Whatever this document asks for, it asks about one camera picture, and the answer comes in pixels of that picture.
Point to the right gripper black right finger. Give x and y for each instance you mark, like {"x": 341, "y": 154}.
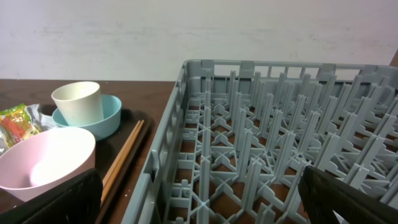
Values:
{"x": 323, "y": 196}

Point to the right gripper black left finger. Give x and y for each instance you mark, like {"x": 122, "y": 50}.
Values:
{"x": 77, "y": 200}

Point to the pink plastic bowl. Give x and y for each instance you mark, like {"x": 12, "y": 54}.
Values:
{"x": 45, "y": 160}

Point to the white paper napkin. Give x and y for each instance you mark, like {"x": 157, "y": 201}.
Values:
{"x": 43, "y": 121}

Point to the cream plastic cup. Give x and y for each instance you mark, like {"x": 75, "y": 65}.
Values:
{"x": 80, "y": 103}

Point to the grey plastic dishwasher rack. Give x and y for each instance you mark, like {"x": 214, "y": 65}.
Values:
{"x": 236, "y": 136}

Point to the wooden chopstick left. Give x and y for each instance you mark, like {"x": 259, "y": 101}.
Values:
{"x": 120, "y": 154}

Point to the wooden chopstick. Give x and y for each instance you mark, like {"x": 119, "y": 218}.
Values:
{"x": 120, "y": 154}
{"x": 118, "y": 167}

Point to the dark brown serving tray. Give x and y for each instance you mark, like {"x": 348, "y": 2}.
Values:
{"x": 107, "y": 149}

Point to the wooden chopstick right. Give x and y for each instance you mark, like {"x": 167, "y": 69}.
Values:
{"x": 118, "y": 167}

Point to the light blue small bowl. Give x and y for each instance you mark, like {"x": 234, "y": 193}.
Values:
{"x": 101, "y": 129}

